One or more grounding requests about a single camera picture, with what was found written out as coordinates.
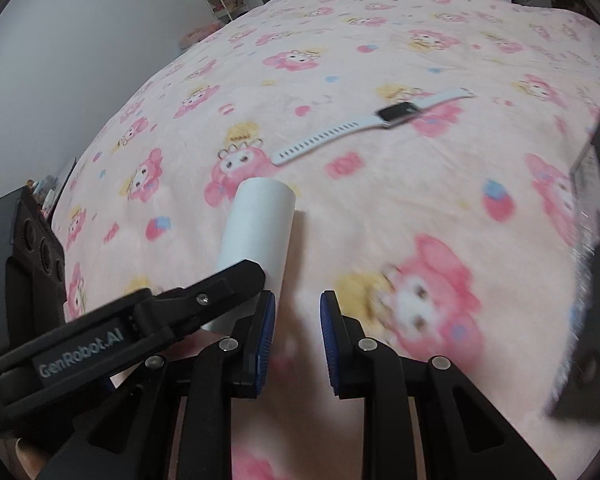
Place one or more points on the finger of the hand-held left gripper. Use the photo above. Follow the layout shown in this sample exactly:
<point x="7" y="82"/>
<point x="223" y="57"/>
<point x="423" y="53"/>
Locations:
<point x="215" y="292"/>

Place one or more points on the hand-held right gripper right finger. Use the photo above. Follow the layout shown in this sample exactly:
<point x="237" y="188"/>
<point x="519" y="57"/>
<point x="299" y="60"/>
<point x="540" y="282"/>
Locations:
<point x="327" y="332"/>

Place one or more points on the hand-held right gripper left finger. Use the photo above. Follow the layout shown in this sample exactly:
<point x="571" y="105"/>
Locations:
<point x="266" y="332"/>

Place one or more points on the white paper roll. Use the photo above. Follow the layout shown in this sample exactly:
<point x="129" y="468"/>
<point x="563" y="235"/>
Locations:
<point x="260" y="220"/>

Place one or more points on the pink printed blanket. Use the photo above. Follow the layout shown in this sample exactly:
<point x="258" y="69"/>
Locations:
<point x="380" y="210"/>

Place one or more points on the clear plastic wrap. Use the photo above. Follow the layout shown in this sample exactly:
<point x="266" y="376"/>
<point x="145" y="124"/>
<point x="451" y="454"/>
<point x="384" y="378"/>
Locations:
<point x="582" y="260"/>

